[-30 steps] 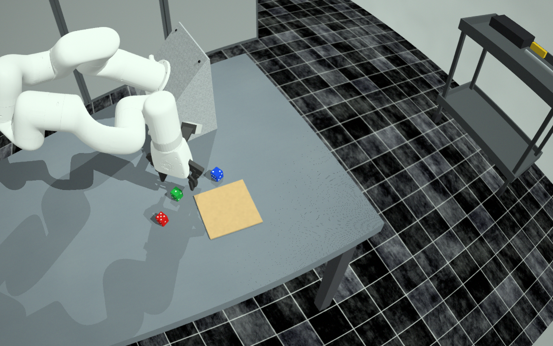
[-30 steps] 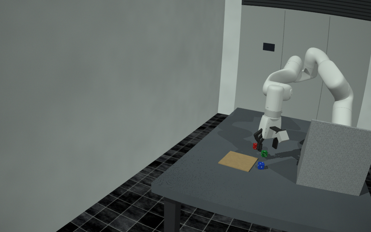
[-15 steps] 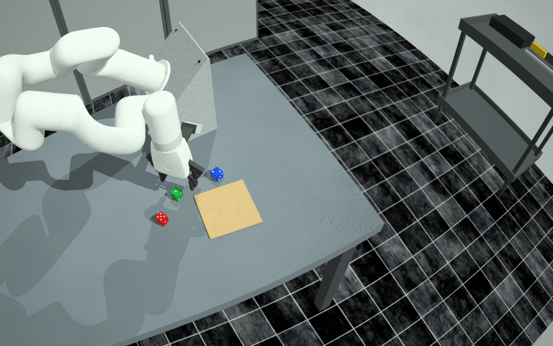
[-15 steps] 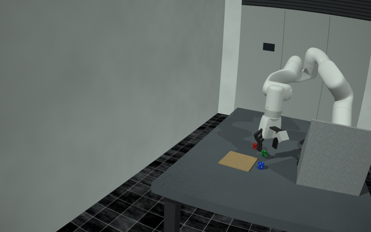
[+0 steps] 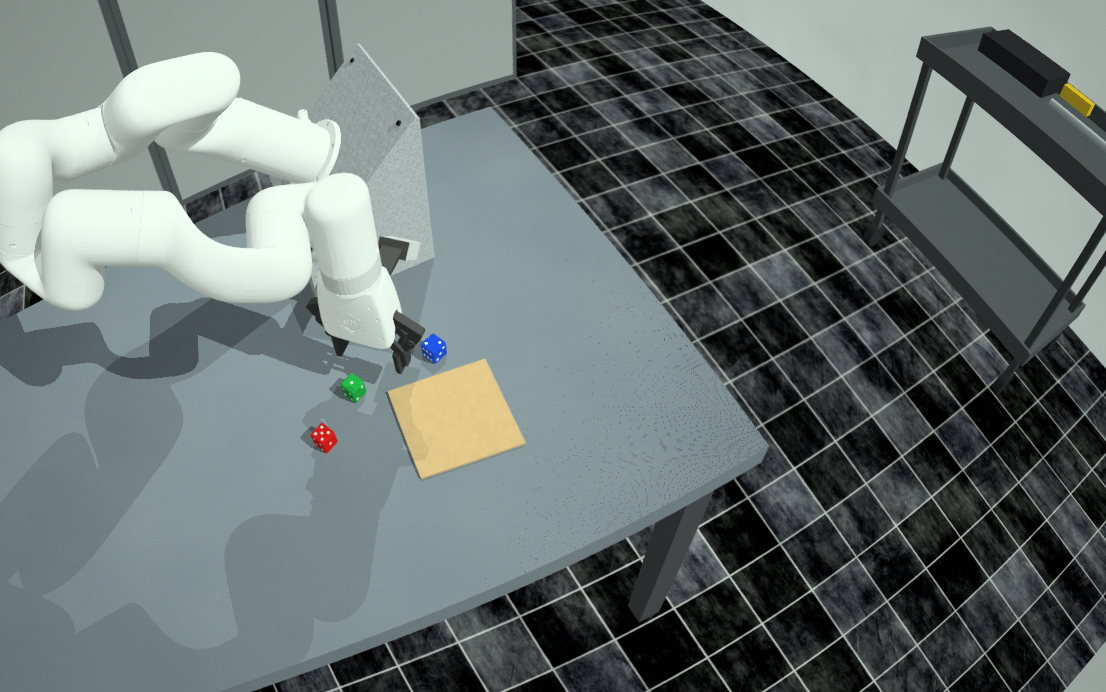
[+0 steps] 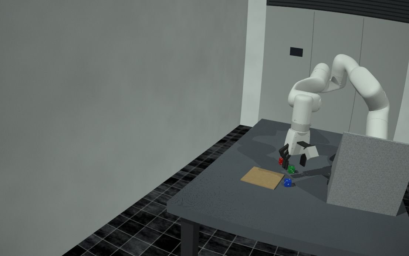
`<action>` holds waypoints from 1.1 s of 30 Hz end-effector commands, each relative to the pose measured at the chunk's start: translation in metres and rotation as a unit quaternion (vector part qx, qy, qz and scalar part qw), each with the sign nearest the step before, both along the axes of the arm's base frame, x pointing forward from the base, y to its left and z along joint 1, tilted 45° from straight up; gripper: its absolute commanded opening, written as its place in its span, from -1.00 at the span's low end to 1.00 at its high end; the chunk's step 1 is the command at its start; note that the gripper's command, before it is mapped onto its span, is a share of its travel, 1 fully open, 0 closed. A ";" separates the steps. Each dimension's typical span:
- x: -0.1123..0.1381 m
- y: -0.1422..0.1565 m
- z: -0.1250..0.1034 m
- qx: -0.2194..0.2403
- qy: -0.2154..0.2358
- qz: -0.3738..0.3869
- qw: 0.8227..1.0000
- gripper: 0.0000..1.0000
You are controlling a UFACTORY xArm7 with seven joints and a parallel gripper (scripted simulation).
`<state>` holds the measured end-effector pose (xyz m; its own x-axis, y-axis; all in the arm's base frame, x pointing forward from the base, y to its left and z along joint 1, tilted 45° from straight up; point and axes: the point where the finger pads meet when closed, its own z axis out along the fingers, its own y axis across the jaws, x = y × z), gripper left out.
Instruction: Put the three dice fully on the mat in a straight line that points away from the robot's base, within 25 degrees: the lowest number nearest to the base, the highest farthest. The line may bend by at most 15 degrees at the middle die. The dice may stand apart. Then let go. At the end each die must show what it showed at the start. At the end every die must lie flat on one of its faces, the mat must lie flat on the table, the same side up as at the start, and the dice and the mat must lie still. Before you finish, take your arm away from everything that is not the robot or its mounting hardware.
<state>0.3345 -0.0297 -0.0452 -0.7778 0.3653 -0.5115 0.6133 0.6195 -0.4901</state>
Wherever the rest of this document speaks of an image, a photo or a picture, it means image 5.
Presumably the tan flat mat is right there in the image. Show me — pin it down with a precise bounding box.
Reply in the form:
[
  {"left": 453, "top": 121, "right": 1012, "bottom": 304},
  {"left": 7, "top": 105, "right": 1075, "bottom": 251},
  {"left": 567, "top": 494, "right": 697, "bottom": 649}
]
[{"left": 388, "top": 359, "right": 526, "bottom": 479}]

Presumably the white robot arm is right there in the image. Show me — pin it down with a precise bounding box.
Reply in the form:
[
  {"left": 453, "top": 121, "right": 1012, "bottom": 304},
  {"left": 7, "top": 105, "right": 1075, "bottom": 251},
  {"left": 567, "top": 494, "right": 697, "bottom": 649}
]
[{"left": 0, "top": 52, "right": 420, "bottom": 311}]

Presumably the red die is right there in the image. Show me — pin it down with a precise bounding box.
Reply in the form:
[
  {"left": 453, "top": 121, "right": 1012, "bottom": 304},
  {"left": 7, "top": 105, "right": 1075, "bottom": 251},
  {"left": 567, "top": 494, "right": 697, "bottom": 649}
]
[{"left": 311, "top": 423, "right": 338, "bottom": 453}]

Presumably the green die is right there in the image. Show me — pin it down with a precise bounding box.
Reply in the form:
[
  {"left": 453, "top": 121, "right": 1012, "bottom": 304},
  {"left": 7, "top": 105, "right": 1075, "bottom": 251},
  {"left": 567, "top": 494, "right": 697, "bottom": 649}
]
[{"left": 341, "top": 373, "right": 366, "bottom": 403}]

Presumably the blue die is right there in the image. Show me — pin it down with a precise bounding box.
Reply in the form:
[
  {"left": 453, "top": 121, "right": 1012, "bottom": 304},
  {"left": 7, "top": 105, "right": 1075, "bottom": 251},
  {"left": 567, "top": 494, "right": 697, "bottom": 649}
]
[{"left": 421, "top": 334, "right": 447, "bottom": 364}]

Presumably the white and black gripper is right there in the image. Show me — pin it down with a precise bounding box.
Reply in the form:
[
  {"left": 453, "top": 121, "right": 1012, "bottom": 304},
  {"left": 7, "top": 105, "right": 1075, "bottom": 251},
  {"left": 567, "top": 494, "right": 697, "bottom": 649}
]
[{"left": 306, "top": 268, "right": 425, "bottom": 374}]

